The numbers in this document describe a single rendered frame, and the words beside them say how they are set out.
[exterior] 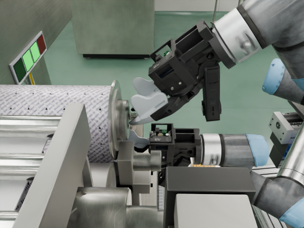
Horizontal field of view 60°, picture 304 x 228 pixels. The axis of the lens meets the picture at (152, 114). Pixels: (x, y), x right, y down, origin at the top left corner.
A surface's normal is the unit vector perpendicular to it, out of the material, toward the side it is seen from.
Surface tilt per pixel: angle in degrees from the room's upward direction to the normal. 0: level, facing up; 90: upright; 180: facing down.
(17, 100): 23
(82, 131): 90
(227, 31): 56
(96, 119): 51
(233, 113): 0
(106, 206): 3
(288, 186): 17
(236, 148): 39
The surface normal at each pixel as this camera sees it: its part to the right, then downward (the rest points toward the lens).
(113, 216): 0.00, -0.53
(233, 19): -0.58, -0.30
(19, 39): 1.00, 0.01
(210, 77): -0.03, 0.58
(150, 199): 0.00, -0.78
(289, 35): -0.43, 0.76
